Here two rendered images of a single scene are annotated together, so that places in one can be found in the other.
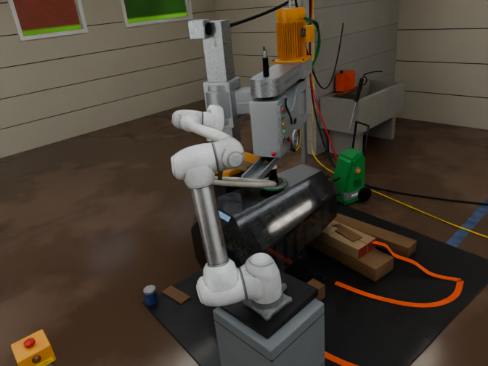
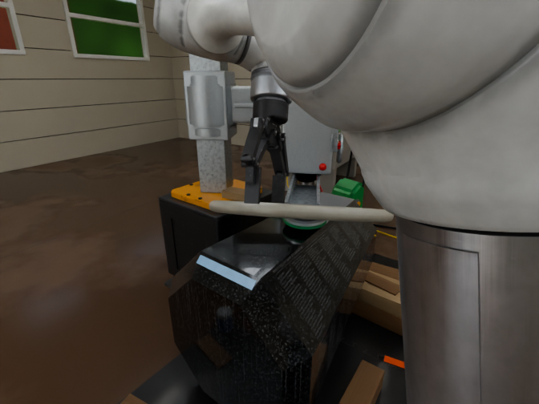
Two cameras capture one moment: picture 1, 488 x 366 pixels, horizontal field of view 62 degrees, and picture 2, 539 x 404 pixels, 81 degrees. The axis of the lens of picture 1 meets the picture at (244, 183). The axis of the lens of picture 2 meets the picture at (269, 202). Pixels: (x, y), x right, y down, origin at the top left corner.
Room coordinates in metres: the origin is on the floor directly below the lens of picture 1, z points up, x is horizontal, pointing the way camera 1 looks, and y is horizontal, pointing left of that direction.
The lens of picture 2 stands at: (1.52, 0.34, 1.52)
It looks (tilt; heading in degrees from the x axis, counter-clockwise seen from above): 22 degrees down; 344
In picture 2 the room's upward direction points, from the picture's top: straight up
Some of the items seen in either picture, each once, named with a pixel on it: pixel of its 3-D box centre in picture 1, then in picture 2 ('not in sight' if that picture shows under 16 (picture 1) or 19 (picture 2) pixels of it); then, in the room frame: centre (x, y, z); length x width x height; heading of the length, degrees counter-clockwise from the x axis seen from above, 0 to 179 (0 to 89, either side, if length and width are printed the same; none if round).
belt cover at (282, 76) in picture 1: (282, 78); not in sight; (3.19, -0.38, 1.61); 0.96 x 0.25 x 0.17; 155
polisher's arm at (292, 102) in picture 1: (287, 115); not in sight; (3.22, -0.41, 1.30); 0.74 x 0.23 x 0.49; 155
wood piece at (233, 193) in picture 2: (242, 165); (238, 194); (3.46, 0.00, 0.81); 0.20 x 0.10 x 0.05; 45
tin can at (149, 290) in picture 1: (150, 295); not in sight; (2.65, 0.85, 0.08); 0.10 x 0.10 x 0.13
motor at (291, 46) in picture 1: (293, 34); not in sight; (3.47, -0.52, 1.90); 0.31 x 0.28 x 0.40; 65
